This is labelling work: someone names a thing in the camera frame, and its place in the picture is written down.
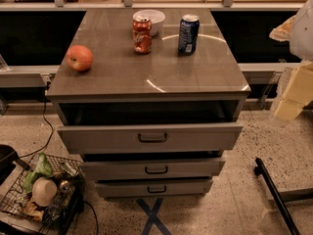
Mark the blue tape cross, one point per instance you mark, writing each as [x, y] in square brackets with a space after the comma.
[153, 219]

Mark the black metal stand leg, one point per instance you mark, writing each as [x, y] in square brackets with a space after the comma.
[281, 197]

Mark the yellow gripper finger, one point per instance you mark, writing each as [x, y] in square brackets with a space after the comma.
[298, 93]

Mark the green leafy vegetable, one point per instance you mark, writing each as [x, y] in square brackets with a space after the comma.
[42, 169]

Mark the grey middle drawer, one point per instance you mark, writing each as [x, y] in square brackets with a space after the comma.
[152, 169]

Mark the grey drawer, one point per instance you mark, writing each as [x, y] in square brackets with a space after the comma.
[128, 189]
[152, 169]
[156, 138]

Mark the white bowl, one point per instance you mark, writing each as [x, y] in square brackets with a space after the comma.
[156, 17]

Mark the grey top drawer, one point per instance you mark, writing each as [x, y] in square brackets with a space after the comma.
[156, 138]

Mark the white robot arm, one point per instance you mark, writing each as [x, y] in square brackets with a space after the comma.
[298, 32]

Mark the blue soda can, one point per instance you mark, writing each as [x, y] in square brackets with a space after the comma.
[188, 34]

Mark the grey drawer cabinet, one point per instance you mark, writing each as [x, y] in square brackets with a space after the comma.
[162, 87]

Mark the black wire basket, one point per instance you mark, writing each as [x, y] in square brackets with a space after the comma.
[23, 215]

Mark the red soda can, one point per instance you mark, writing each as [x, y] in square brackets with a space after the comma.
[142, 39]

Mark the cream upturned cup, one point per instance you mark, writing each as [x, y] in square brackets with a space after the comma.
[44, 191]

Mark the grey bottom drawer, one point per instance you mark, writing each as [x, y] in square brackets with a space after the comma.
[128, 189]

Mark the red apple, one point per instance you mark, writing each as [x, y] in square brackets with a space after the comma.
[79, 58]

